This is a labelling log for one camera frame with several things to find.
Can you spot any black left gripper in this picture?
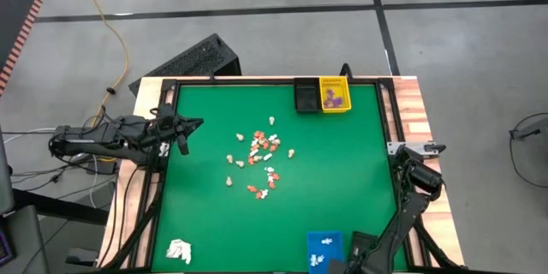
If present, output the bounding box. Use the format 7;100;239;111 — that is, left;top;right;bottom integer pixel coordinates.
146;103;206;157

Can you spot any blue plastic basket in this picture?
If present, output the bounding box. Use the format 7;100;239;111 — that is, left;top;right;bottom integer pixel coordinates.
307;229;347;274

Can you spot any black plastic basket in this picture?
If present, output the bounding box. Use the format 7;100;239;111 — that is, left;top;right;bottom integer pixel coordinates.
349;229;380;266
294;77;321;114

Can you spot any green table mat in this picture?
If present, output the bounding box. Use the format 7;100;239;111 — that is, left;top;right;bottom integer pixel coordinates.
152;83;408;271

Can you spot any crumpled white paper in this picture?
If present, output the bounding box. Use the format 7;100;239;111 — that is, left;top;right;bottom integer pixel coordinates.
165;236;193;264

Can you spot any black floor beam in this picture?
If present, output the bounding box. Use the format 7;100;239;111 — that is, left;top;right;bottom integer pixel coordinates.
12;188;110;226

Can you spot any yellow plastic basket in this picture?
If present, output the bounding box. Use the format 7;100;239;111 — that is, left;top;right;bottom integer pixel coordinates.
319;76;353;114

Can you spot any grey monitor panel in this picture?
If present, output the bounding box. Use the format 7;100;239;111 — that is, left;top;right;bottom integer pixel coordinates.
0;128;16;215

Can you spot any black orange striped floor mat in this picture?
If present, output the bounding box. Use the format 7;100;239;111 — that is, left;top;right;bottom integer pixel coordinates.
0;0;45;95

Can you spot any silver metal bracket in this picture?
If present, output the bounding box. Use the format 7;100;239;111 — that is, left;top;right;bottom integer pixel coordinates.
386;140;447;157

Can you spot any yellow floor cable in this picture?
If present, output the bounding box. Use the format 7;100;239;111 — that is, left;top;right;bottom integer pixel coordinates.
67;0;130;115

